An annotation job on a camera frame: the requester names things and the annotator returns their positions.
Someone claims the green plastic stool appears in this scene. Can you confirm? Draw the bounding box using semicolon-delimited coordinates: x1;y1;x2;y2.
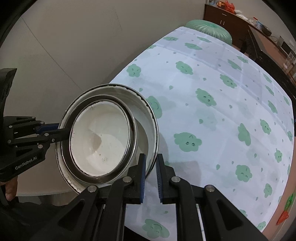
185;19;233;45

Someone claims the small white enamel bowl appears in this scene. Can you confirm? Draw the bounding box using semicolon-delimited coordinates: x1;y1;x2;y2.
69;99;137;181

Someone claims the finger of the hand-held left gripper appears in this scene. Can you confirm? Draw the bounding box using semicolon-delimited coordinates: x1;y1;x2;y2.
8;128;71;149
8;116;60;135

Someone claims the red plastic bag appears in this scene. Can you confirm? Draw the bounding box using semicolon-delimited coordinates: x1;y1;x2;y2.
222;0;235;12

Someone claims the orange carrot toy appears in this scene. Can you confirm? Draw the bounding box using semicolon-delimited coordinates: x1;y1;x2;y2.
277;192;296;225

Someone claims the brown sideboard cabinet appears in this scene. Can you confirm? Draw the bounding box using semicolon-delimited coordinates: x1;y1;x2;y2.
203;3;285;56

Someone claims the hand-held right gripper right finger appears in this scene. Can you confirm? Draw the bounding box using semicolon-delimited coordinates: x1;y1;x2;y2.
156;154;269;241

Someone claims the person's left hand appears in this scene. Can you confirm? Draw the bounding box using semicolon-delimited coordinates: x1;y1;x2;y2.
4;178;18;202

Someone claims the microwave oven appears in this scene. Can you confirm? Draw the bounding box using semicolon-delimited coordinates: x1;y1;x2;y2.
279;36;294;55

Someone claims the dark wooden table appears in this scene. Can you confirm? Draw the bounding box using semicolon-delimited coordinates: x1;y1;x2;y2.
240;24;296;100

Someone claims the large white enamel bowl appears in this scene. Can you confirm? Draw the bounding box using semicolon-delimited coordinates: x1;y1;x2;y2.
55;84;159;194

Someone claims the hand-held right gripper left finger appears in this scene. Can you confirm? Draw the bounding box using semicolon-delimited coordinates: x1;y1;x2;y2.
35;154;147;241

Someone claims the green flower print tablecloth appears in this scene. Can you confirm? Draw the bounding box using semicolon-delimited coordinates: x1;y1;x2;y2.
109;26;296;239

